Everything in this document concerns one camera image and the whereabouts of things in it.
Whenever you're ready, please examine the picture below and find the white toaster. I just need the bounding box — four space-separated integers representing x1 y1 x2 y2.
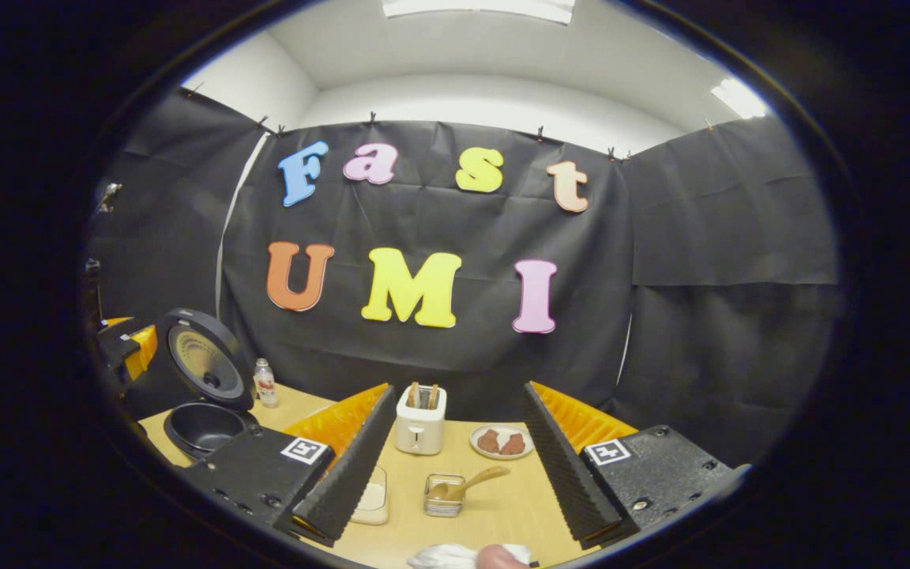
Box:
395 385 448 455

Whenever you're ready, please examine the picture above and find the clear plastic water bottle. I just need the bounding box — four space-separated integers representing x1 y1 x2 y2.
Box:
254 358 279 409

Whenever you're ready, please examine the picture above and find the dark grey rice cooker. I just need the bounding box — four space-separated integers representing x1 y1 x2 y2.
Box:
156 308 260 462

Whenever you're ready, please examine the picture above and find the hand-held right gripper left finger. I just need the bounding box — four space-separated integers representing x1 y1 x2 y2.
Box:
186 383 398 548

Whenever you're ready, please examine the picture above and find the ceiling light panel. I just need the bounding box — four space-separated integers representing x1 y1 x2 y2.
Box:
710 77 768 119
382 0 576 24

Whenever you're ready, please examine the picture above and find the white round plate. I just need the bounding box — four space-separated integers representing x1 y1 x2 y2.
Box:
469 424 536 461

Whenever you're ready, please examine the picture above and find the metal wire chopstick holder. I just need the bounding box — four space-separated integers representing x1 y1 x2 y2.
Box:
423 473 466 518

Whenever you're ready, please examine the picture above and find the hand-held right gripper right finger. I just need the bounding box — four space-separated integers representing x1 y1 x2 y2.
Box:
521 381 748 554

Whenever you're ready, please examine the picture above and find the white cloth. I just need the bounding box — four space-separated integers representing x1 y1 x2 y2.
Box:
408 542 535 569

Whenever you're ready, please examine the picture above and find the black backdrop cloth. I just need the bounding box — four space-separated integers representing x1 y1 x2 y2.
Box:
85 87 841 467

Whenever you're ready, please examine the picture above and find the clear plastic box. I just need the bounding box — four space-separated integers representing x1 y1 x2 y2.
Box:
348 466 389 526

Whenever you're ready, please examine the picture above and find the wooden spoon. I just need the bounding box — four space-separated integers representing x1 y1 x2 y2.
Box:
430 465 511 501

